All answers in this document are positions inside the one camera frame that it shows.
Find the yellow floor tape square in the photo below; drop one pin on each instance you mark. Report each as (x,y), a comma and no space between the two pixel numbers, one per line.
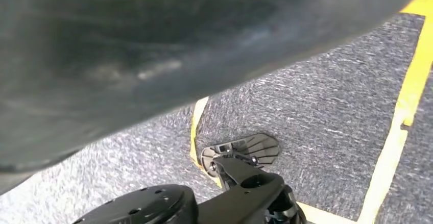
(411,90)

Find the black robot foot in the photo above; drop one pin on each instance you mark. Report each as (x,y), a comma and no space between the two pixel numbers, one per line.
(260,148)

